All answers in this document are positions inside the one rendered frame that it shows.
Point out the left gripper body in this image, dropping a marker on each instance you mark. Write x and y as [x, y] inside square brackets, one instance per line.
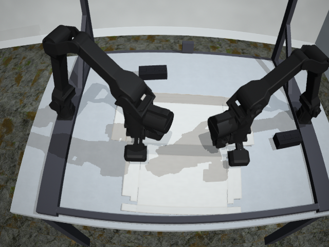
[239, 156]

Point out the white cardboard blank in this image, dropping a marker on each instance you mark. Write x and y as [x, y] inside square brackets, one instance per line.
[184, 173]

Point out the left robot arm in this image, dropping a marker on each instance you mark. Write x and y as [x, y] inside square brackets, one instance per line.
[255, 95]

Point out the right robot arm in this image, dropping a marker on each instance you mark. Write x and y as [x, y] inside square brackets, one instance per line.
[125, 86]

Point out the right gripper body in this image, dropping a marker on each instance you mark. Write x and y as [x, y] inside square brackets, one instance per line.
[138, 151]

